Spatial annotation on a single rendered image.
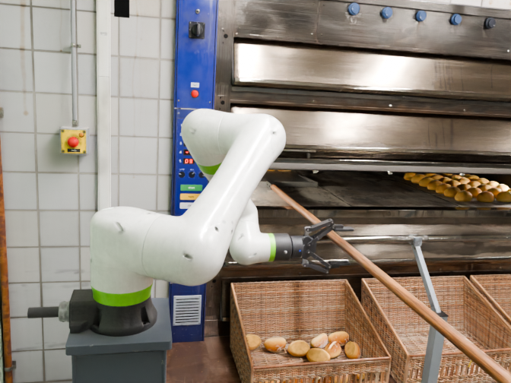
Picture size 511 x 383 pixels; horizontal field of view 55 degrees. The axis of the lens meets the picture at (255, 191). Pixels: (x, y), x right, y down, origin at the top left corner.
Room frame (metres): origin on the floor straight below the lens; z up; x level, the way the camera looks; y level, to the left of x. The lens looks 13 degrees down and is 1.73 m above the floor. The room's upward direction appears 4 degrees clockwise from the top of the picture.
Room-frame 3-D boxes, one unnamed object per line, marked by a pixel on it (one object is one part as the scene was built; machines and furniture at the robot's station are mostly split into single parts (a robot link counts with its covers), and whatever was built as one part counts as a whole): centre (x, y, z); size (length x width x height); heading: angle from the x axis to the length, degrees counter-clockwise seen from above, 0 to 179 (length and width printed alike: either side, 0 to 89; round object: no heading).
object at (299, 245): (1.55, -0.17, 1.20); 0.09 x 0.07 x 0.08; 104
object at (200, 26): (1.96, 0.26, 1.92); 0.06 x 0.04 x 0.11; 103
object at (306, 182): (2.73, -0.02, 1.20); 0.55 x 0.36 x 0.03; 105
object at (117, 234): (0.98, 0.26, 1.36); 0.16 x 0.13 x 0.19; 70
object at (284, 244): (1.54, -0.09, 1.20); 0.12 x 0.06 x 0.09; 14
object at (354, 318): (1.86, -0.24, 0.72); 0.56 x 0.49 x 0.28; 104
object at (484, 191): (2.82, -1.21, 1.21); 0.61 x 0.48 x 0.06; 13
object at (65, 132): (1.86, 0.70, 1.46); 0.10 x 0.07 x 0.10; 103
